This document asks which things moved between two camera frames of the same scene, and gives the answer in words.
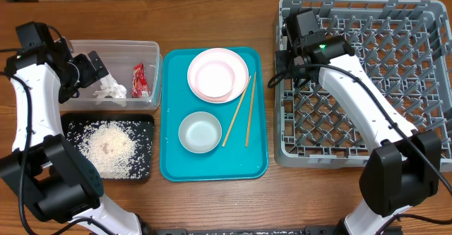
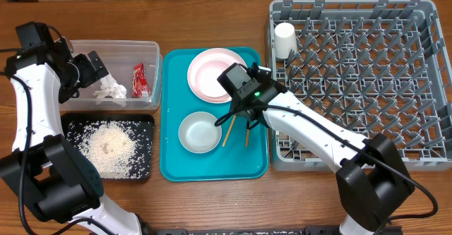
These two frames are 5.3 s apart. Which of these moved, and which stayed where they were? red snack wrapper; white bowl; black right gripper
Moved: black right gripper
Stayed: white bowl; red snack wrapper
